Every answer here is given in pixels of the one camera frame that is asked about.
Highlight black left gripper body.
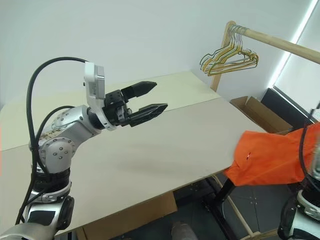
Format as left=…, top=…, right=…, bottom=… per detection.
left=102, top=89, right=133, bottom=128

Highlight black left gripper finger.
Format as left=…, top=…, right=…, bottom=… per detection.
left=129, top=102, right=169, bottom=128
left=120, top=80, right=158, bottom=99

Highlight orange shorts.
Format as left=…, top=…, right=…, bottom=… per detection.
left=223, top=123, right=320, bottom=187

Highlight flat cardboard box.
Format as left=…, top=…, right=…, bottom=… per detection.
left=75, top=191, right=179, bottom=240

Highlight black table leg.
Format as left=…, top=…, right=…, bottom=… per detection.
left=202, top=178, right=236, bottom=240

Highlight open cardboard box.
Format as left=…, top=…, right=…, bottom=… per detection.
left=229, top=95, right=294, bottom=136

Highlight grey rounded shape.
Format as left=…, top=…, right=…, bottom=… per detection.
left=170, top=220, right=199, bottom=240

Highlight black panel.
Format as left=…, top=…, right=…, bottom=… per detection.
left=260, top=87, right=320, bottom=129

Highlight wooden rack pole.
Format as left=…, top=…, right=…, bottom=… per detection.
left=233, top=24, right=320, bottom=65

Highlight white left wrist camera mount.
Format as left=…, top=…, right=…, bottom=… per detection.
left=82, top=61, right=118, bottom=132

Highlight wooden rack post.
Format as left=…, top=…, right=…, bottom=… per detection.
left=210, top=20, right=237, bottom=92

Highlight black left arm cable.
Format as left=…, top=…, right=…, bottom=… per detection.
left=15, top=56, right=87, bottom=225

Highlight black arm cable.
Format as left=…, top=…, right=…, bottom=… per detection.
left=15, top=56, right=87, bottom=225
left=298, top=124, right=312, bottom=176

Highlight bunch of wire hangers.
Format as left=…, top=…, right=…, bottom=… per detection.
left=199, top=24, right=260, bottom=77

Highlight yellow wire hanger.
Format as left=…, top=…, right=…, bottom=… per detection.
left=201, top=24, right=258, bottom=76

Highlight wooden rack base rail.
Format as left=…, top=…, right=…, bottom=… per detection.
left=215, top=175, right=279, bottom=240

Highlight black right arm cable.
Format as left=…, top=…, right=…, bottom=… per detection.
left=298, top=124, right=312, bottom=176

